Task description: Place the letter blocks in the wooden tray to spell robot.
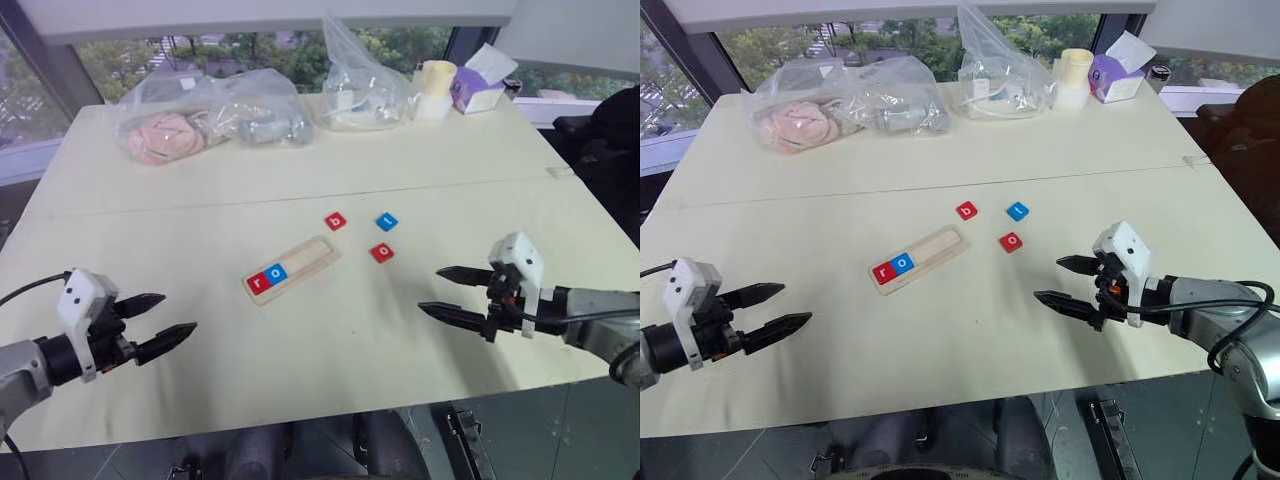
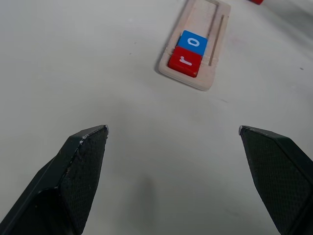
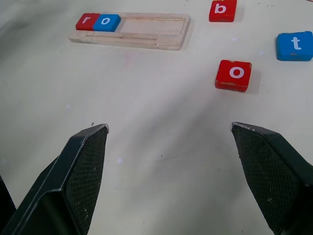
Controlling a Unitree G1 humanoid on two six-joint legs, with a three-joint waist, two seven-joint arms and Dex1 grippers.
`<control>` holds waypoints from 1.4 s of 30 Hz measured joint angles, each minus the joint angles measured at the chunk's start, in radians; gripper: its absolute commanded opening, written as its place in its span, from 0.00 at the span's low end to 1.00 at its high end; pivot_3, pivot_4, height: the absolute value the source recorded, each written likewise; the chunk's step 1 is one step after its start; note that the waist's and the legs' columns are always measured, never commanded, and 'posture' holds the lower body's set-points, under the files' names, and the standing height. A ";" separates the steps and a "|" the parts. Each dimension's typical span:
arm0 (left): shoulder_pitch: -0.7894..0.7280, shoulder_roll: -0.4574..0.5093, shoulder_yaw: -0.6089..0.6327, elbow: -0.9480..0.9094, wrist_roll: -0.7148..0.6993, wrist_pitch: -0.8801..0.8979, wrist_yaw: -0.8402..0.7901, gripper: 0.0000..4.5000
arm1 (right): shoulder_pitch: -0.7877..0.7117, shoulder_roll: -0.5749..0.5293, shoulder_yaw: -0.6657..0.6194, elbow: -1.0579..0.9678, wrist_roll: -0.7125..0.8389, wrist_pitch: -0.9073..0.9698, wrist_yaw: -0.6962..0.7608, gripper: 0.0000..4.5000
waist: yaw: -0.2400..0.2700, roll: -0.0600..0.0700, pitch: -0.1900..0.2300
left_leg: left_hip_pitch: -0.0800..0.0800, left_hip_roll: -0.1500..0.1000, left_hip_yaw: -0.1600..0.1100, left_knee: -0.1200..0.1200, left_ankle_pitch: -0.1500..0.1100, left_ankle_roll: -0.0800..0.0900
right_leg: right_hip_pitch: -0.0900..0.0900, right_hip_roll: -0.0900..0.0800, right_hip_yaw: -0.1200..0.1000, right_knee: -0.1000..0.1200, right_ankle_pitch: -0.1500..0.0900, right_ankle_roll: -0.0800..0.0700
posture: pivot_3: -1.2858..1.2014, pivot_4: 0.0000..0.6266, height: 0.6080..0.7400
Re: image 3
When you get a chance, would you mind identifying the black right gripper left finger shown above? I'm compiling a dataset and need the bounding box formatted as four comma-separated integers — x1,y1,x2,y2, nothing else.
0,123,110,235

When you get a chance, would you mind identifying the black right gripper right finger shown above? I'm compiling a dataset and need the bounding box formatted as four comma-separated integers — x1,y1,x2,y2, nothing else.
230,122,313,235

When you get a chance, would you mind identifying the blue t tile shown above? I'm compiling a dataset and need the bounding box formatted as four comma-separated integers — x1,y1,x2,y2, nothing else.
275,30,313,62

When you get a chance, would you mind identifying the red o tile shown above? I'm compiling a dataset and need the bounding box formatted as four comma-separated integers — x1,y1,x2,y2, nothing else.
215,59,252,93

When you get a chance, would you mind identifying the red r tile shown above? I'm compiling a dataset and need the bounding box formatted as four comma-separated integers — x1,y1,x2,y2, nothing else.
75,13,101,32

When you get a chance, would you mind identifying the blue o tile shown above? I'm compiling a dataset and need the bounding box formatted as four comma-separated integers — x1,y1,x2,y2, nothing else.
92,14,122,32

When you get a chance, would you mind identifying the wooden letter tray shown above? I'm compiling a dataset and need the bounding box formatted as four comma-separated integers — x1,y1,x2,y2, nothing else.
68,12,191,51

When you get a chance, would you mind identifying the red b tile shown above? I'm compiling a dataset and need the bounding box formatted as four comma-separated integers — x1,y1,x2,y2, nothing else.
208,0,238,23

